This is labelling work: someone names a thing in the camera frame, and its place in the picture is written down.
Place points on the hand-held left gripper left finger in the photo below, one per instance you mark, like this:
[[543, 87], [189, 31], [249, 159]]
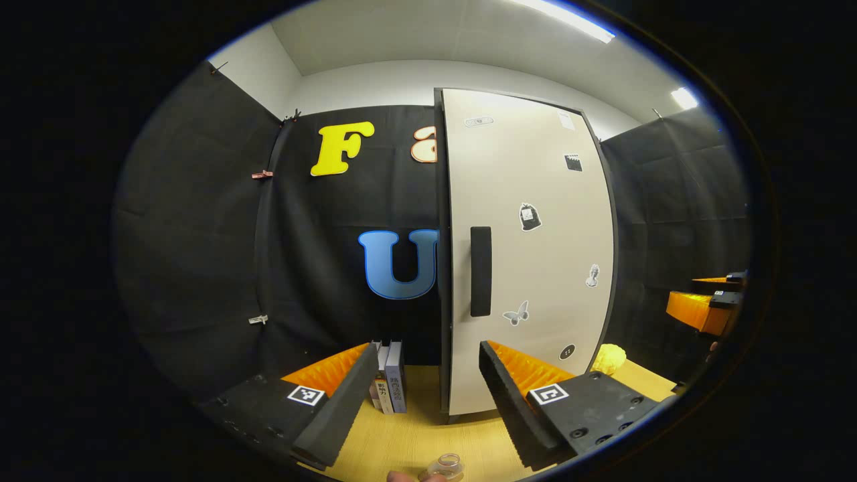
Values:
[[345, 402]]

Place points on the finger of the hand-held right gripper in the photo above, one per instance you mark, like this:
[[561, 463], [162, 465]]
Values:
[[713, 284], [726, 301]]

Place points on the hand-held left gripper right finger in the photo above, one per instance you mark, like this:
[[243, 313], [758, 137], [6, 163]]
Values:
[[514, 408]]

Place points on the clear plastic bottle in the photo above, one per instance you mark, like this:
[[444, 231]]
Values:
[[447, 463]]

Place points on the grey cabinet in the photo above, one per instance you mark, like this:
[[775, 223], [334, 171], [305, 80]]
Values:
[[438, 268]]

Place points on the beige cabinet door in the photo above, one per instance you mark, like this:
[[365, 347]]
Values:
[[535, 167]]

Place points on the white book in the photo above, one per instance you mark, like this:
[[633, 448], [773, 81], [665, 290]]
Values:
[[385, 375]]

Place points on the blue-grey book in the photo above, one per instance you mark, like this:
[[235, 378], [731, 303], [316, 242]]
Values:
[[397, 375]]

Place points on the yellow lumpy object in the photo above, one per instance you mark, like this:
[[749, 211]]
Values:
[[609, 359]]

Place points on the white clip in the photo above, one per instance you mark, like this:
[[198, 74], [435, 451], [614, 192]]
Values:
[[258, 319]]

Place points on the short ceiling light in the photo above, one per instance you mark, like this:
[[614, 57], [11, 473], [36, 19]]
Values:
[[685, 98]]

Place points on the black backdrop cloth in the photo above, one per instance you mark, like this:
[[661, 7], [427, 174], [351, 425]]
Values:
[[201, 234]]

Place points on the red-brown clip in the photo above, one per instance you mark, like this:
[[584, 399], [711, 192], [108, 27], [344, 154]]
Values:
[[262, 175]]

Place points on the long ceiling light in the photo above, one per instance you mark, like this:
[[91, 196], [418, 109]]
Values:
[[569, 19]]

